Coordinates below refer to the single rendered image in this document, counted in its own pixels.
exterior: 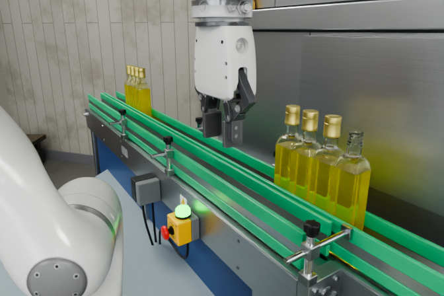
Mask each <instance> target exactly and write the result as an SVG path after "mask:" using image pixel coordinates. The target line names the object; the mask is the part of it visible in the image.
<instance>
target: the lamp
mask: <svg viewBox="0 0 444 296"><path fill-rule="evenodd" d="M175 217H176V218H177V219H180V220H185V219H188V218H190V217H191V212H190V207H189V206H188V205H179V206H177V207H176V209H175Z"/></svg>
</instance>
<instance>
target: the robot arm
mask: <svg viewBox="0 0 444 296"><path fill-rule="evenodd" d="M191 6H192V18H193V19H199V22H195V26H197V28H196V41H195V52H194V79H195V86H194V88H195V90H196V92H197V94H198V96H199V97H198V98H199V100H200V102H201V111H202V112H205V113H202V118H203V137H204V138H209V137H216V136H220V135H221V111H220V110H219V111H218V109H219V105H220V100H223V107H224V112H225V119H226V120H225V121H223V147H224V148H230V147H235V146H239V145H242V121H243V120H244V119H245V118H246V113H247V112H248V111H249V109H251V108H252V107H253V106H254V105H255V104H256V98H255V94H256V54H255V46H254V36H253V32H252V27H251V26H249V22H244V21H245V19H251V18H252V7H253V0H191ZM234 94H235V95H236V98H233V97H234ZM233 102H236V105H235V107H234V108H233V109H232V108H231V103H233ZM123 249H124V230H123V214H122V207H121V203H120V200H119V197H118V195H117V193H116V192H115V190H114V189H113V188H112V187H111V185H109V184H108V183H107V182H105V181H103V180H101V179H98V178H93V177H82V178H76V179H74V180H72V181H69V182H68V183H66V184H64V185H63V186H62V187H61V188H60V189H59V190H57V189H56V187H55V186H54V184H53V182H52V181H51V179H50V177H49V176H48V173H47V172H46V169H45V168H44V166H43V163H42V161H41V159H40V156H39V154H38V152H37V150H36V149H35V147H34V146H33V144H32V142H31V141H30V140H29V138H28V137H27V135H26V134H25V133H24V132H23V131H22V129H21V128H20V127H19V125H18V124H17V123H16V122H15V121H14V120H13V119H12V118H11V117H10V116H9V115H8V113H7V112H6V111H5V110H4V109H3V108H2V107H1V106H0V260H1V262H2V264H3V265H4V267H5V269H6V271H7V273H8V274H9V275H10V277H11V279H12V280H13V281H14V282H15V283H16V285H17V286H18V288H19V289H20V290H21V291H22V292H23V293H24V294H26V295H27V296H122V278H123Z"/></svg>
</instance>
